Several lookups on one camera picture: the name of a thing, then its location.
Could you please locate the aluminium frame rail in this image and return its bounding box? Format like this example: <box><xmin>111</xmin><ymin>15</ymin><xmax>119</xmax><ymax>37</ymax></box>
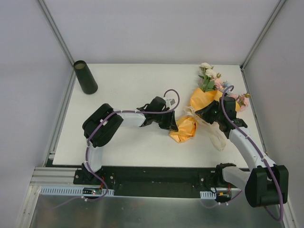
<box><xmin>30</xmin><ymin>166</ymin><xmax>83</xmax><ymax>185</ymax></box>

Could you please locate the left white cable duct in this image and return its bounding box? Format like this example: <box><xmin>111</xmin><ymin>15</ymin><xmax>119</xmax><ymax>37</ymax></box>
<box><xmin>40</xmin><ymin>186</ymin><xmax>114</xmax><ymax>197</ymax></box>

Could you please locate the artificial flower bunch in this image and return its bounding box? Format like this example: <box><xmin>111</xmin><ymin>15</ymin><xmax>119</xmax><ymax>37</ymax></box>
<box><xmin>198</xmin><ymin>63</ymin><xmax>250</xmax><ymax>112</ymax></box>

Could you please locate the orange wrapping paper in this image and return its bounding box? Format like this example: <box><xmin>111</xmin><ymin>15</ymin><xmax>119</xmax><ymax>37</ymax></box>
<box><xmin>169</xmin><ymin>87</ymin><xmax>240</xmax><ymax>144</ymax></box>

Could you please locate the white cable duct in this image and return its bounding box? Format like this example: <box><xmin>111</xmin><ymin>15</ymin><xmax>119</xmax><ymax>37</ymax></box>
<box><xmin>40</xmin><ymin>186</ymin><xmax>114</xmax><ymax>197</ymax></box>
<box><xmin>199</xmin><ymin>191</ymin><xmax>217</xmax><ymax>200</ymax></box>

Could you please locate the black cylindrical vase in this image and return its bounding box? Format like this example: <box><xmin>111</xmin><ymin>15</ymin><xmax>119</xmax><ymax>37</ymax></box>
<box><xmin>73</xmin><ymin>60</ymin><xmax>98</xmax><ymax>95</ymax></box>

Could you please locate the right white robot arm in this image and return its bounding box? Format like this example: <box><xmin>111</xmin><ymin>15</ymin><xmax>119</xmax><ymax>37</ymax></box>
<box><xmin>195</xmin><ymin>96</ymin><xmax>289</xmax><ymax>208</ymax></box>

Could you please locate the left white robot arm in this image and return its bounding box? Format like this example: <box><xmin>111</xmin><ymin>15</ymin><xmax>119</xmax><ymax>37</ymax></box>
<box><xmin>82</xmin><ymin>96</ymin><xmax>179</xmax><ymax>185</ymax></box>

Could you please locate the right white cable duct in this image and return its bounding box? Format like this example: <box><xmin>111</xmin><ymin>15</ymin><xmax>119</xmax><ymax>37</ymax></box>
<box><xmin>199</xmin><ymin>191</ymin><xmax>217</xmax><ymax>200</ymax></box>

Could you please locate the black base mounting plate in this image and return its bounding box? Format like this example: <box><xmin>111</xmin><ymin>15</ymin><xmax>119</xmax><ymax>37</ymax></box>
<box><xmin>73</xmin><ymin>166</ymin><xmax>234</xmax><ymax>199</ymax></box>

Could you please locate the cream lace ribbon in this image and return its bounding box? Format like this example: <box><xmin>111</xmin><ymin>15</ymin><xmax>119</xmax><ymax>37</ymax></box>
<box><xmin>183</xmin><ymin>106</ymin><xmax>226</xmax><ymax>151</ymax></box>

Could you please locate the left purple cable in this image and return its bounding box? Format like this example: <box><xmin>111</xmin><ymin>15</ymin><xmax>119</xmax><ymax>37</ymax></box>
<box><xmin>39</xmin><ymin>89</ymin><xmax>180</xmax><ymax>209</ymax></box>

